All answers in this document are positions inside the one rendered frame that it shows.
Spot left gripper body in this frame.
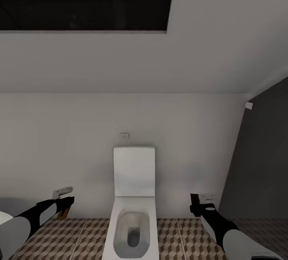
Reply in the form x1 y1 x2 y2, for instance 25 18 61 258
54 196 71 213

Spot mousetrap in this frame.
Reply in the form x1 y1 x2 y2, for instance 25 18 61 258
56 207 70 220
191 194 200 204

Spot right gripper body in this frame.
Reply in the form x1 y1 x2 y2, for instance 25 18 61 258
192 203 215 217

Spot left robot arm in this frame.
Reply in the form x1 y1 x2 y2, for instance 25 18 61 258
0 187 75 260

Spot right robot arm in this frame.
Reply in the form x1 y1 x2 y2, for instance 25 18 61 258
190 193 284 260

